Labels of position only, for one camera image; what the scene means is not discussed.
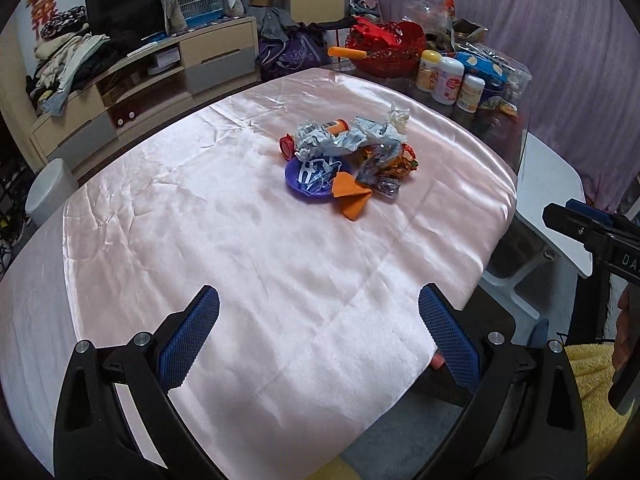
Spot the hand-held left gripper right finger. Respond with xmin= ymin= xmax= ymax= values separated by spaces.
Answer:
xmin=414 ymin=282 xmax=588 ymax=480

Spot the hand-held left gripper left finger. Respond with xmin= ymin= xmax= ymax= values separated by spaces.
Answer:
xmin=52 ymin=285 xmax=226 ymax=480

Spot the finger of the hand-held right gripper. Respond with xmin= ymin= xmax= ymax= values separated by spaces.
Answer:
xmin=542 ymin=202 xmax=640 ymax=263
xmin=565 ymin=199 xmax=640 ymax=235

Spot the silver wrapper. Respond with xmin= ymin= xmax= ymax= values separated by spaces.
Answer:
xmin=356 ymin=156 xmax=402 ymax=202

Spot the purple plastic bowl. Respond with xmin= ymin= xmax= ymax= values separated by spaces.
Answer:
xmin=284 ymin=157 xmax=338 ymax=204

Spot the person's right hand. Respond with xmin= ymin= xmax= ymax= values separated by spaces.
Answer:
xmin=616 ymin=284 xmax=640 ymax=372

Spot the white side table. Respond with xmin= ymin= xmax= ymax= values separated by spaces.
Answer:
xmin=479 ymin=131 xmax=595 ymax=322

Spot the pink satin tablecloth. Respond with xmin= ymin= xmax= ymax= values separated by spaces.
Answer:
xmin=0 ymin=66 xmax=518 ymax=480

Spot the glass coffee table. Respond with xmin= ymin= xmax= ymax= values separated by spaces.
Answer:
xmin=320 ymin=57 xmax=532 ymax=171

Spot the grey rug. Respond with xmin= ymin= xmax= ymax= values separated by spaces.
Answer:
xmin=340 ymin=399 xmax=473 ymax=480

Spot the yellow fluffy blanket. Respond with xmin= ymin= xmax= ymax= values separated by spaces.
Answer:
xmin=564 ymin=342 xmax=640 ymax=480

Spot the blue cookie tin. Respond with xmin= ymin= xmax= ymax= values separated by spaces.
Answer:
xmin=477 ymin=74 xmax=507 ymax=111

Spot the purple curtain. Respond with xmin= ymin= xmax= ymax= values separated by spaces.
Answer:
xmin=364 ymin=0 xmax=640 ymax=213

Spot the clear plastic box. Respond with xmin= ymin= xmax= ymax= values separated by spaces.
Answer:
xmin=467 ymin=41 xmax=532 ymax=102

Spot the small white bottle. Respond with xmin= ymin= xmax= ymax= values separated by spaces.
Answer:
xmin=456 ymin=74 xmax=487 ymax=114

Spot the orange cloth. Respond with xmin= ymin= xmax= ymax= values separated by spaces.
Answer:
xmin=330 ymin=171 xmax=374 ymax=222

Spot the blue spotted snack bag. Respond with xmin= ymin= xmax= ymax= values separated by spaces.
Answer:
xmin=456 ymin=52 xmax=507 ymax=80

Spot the orange snack wrapper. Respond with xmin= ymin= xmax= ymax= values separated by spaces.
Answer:
xmin=392 ymin=142 xmax=419 ymax=179

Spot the white bottle with pink label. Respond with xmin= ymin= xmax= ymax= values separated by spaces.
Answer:
xmin=431 ymin=56 xmax=466 ymax=106

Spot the crumpled light blue face mask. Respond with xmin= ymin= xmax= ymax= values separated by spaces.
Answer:
xmin=295 ymin=157 xmax=343 ymax=196
xmin=352 ymin=116 xmax=402 ymax=150
xmin=294 ymin=121 xmax=362 ymax=162

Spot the white cylindrical stool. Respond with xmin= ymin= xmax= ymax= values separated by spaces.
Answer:
xmin=24 ymin=158 xmax=81 ymax=229

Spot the crumpled white plastic wrap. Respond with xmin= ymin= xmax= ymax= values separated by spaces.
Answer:
xmin=386 ymin=102 xmax=412 ymax=134

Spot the white bottle with yellow label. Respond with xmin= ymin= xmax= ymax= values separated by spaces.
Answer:
xmin=415 ymin=50 xmax=443 ymax=92

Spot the pile of snack packets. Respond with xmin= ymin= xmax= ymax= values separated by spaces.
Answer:
xmin=407 ymin=0 xmax=488 ymax=53

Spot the red plastic basket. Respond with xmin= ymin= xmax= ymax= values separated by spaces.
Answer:
xmin=345 ymin=18 xmax=429 ymax=79

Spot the beige television cabinet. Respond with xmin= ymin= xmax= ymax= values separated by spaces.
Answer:
xmin=29 ymin=15 xmax=262 ymax=162

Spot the purple bag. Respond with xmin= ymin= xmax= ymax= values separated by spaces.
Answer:
xmin=256 ymin=29 xmax=332 ymax=82

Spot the pile of clothes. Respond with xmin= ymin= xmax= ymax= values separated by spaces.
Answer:
xmin=24 ymin=31 xmax=132 ymax=115

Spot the grey clothes heap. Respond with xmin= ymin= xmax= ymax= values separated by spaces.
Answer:
xmin=244 ymin=4 xmax=303 ymax=45

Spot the blue and white bird cage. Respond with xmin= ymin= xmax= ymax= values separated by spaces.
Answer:
xmin=176 ymin=0 xmax=227 ymax=29

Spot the white blue pet cage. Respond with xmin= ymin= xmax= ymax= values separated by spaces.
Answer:
xmin=159 ymin=0 xmax=246 ymax=32

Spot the black television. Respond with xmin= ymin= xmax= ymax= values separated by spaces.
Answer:
xmin=82 ymin=0 xmax=193 ymax=38

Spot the black spotted cushion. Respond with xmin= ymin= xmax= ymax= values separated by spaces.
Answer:
xmin=40 ymin=5 xmax=89 ymax=39

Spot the orange handled tool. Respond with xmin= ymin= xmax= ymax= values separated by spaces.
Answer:
xmin=327 ymin=46 xmax=375 ymax=61

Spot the red wall decoration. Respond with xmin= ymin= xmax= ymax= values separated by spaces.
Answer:
xmin=27 ymin=0 xmax=60 ymax=41

